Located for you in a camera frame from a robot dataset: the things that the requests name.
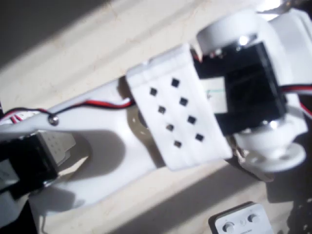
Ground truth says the white device with two knobs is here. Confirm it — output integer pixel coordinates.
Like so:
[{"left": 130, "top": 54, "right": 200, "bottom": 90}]
[{"left": 208, "top": 201, "right": 275, "bottom": 234}]

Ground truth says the red white black servo cable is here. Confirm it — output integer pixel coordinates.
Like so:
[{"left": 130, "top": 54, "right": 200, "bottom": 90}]
[
  {"left": 280, "top": 84, "right": 312, "bottom": 117},
  {"left": 3, "top": 99, "right": 134, "bottom": 124}
]

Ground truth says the thin dark cable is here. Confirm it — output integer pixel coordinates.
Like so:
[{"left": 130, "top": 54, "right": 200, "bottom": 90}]
[{"left": 39, "top": 209, "right": 48, "bottom": 234}]

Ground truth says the black textured fabric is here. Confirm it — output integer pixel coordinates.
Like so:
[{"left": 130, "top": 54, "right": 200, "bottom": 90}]
[{"left": 287, "top": 198, "right": 312, "bottom": 234}]

